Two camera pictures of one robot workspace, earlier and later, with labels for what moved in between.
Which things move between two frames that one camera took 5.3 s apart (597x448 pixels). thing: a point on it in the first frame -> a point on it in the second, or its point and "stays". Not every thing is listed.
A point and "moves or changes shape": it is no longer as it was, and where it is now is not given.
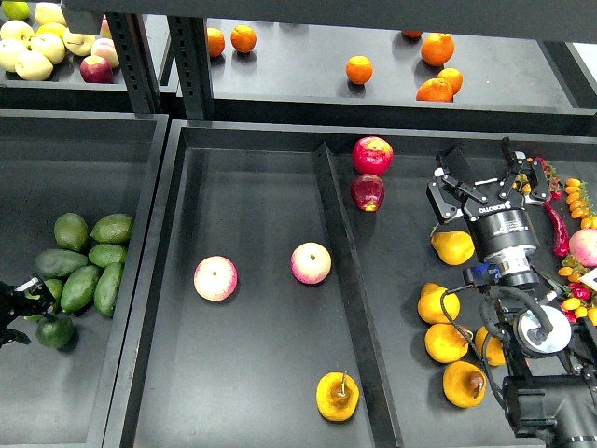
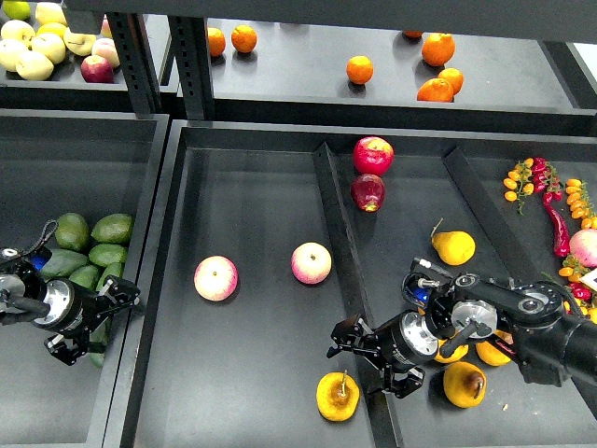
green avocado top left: [71, 231] stays
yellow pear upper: [453, 247] stays
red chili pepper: [562, 239] stays
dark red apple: [367, 191] stays
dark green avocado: [55, 331] moves or changes shape
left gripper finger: [45, 304] -> [121, 291]
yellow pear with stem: [338, 395] stays
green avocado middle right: [104, 254] stays
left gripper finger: [9, 335] -> [69, 347]
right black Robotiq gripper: [502, 231] -> [409, 340]
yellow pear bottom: [464, 385] stays
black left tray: [90, 164] stays
